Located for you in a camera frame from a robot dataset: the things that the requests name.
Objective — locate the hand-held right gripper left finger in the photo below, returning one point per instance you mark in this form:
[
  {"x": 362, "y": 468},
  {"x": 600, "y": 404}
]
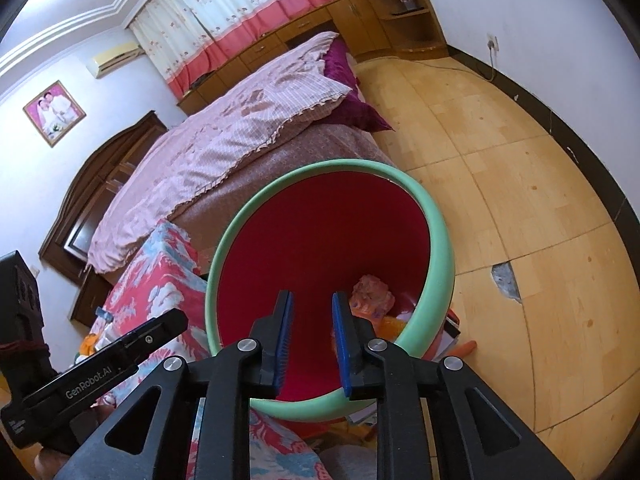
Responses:
[{"x": 282, "y": 335}]

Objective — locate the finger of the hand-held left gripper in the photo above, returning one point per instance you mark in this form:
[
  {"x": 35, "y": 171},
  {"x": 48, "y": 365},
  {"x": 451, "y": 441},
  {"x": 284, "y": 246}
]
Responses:
[{"x": 155, "y": 332}]

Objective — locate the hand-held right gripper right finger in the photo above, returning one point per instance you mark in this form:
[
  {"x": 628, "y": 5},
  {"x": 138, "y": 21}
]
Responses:
[{"x": 342, "y": 340}]

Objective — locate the cream paper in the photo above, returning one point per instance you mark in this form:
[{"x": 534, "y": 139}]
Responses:
[{"x": 372, "y": 292}]

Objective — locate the orange packet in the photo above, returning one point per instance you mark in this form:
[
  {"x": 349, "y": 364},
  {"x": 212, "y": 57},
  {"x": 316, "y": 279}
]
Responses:
[{"x": 90, "y": 344}]

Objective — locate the red bin with green rim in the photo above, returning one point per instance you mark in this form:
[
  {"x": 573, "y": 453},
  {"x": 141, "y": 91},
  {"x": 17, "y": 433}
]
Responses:
[{"x": 325, "y": 220}]

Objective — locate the blue-grey plastic piece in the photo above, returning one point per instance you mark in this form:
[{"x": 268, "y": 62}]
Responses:
[{"x": 104, "y": 314}]

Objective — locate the dark wooden nightstand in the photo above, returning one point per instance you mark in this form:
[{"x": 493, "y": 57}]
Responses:
[{"x": 90, "y": 295}]

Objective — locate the dark flat box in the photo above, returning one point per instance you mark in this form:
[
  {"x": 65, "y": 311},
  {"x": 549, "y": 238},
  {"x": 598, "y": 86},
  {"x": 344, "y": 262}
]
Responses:
[{"x": 451, "y": 327}]

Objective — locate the orange stick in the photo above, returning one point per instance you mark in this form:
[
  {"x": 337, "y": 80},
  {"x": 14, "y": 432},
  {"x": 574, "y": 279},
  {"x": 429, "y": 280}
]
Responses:
[{"x": 465, "y": 348}]

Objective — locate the dark wooden headboard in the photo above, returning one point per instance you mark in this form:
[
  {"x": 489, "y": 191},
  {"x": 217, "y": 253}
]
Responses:
[{"x": 100, "y": 170}]

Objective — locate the brown bed mattress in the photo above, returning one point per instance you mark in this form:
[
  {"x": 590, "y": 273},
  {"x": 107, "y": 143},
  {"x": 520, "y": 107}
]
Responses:
[{"x": 310, "y": 150}]

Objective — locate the pink quilt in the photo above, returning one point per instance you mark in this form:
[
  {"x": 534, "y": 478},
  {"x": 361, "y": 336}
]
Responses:
[{"x": 210, "y": 150}]

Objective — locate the long wooden cabinet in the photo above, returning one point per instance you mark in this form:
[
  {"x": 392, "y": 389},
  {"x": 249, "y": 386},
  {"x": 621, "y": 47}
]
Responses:
[{"x": 300, "y": 25}]

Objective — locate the wooden corner shelf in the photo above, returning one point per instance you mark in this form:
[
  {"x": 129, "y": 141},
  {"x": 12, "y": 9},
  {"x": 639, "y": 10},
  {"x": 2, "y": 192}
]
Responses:
[{"x": 420, "y": 35}]

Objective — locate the cream and red curtains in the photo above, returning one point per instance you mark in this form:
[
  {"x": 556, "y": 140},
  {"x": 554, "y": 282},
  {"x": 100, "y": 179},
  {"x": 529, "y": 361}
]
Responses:
[{"x": 225, "y": 10}]

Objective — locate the glass item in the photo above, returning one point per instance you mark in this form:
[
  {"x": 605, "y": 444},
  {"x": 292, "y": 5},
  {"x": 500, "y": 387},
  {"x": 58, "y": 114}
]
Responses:
[{"x": 407, "y": 2}]

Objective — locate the framed wall photo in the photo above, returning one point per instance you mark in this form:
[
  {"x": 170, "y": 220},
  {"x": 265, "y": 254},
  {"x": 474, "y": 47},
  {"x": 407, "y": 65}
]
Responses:
[{"x": 54, "y": 114}]

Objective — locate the wall air conditioner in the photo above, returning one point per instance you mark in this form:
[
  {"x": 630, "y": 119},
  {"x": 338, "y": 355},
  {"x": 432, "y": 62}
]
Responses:
[{"x": 114, "y": 60}]

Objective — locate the white wall outlet with plug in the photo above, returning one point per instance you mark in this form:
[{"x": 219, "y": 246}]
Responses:
[{"x": 493, "y": 42}]

